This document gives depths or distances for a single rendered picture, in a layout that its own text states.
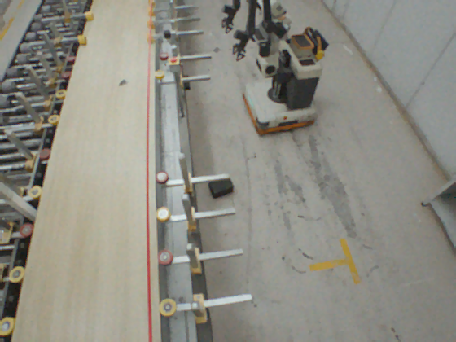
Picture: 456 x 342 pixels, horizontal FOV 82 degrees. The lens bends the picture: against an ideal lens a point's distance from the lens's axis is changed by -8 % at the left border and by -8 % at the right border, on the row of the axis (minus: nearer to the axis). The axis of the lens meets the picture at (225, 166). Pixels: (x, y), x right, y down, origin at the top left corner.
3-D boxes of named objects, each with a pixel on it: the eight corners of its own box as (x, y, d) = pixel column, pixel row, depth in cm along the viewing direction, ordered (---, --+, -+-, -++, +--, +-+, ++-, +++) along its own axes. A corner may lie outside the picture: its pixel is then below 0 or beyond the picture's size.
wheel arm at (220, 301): (250, 294, 145) (251, 292, 141) (251, 300, 143) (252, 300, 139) (167, 306, 141) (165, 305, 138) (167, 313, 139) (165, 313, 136)
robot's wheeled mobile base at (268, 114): (293, 89, 347) (297, 72, 326) (314, 125, 312) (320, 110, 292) (241, 96, 338) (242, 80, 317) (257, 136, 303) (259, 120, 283)
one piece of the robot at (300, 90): (291, 83, 332) (306, 16, 263) (309, 116, 302) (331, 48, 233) (264, 87, 327) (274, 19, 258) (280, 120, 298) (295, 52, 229)
